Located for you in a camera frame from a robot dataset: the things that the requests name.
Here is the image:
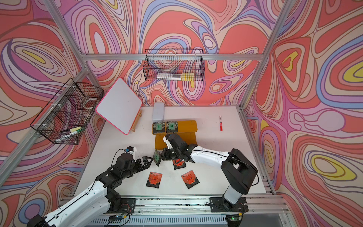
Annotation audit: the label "white plastic box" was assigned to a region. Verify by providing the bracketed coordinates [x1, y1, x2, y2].
[152, 102, 165, 122]

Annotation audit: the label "white board with pink edge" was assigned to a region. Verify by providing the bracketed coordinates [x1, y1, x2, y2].
[95, 78, 142, 135]

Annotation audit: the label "red tea bag upper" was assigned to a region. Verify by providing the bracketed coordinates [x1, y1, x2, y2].
[173, 159, 186, 170]

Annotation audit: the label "red tea bag lower left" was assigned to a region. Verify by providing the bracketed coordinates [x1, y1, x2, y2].
[146, 172, 163, 189]

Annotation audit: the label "green yellow markers in basket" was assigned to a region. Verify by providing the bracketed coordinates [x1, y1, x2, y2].
[61, 126, 82, 134]

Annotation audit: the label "red tea bag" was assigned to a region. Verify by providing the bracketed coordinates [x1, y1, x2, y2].
[146, 172, 163, 189]
[181, 170, 199, 189]
[173, 159, 186, 170]

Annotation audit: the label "red marker pen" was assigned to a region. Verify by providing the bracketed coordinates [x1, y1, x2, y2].
[219, 115, 223, 131]

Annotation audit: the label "red tea bag lower right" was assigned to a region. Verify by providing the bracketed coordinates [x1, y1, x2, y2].
[181, 170, 199, 189]

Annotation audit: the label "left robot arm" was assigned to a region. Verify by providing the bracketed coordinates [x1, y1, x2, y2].
[27, 152, 153, 227]

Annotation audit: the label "yellow sticky notes in basket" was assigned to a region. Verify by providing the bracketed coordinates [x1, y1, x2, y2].
[181, 72, 195, 81]

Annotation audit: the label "yellow wooden two-tier shelf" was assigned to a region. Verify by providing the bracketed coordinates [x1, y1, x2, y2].
[153, 120, 198, 150]

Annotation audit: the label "black wire basket back wall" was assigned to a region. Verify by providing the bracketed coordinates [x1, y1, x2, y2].
[143, 48, 205, 81]

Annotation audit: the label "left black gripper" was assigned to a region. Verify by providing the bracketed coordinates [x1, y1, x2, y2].
[120, 155, 153, 181]

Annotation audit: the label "black wire basket wall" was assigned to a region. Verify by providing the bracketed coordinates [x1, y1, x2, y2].
[30, 79, 104, 145]
[143, 48, 205, 81]

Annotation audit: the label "black wire basket left wall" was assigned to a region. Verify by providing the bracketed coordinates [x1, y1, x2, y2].
[30, 79, 104, 145]

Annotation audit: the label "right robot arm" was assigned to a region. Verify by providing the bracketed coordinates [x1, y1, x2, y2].
[163, 133, 259, 207]

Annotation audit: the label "wooden easel stand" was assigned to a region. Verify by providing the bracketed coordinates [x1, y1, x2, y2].
[130, 110, 142, 132]

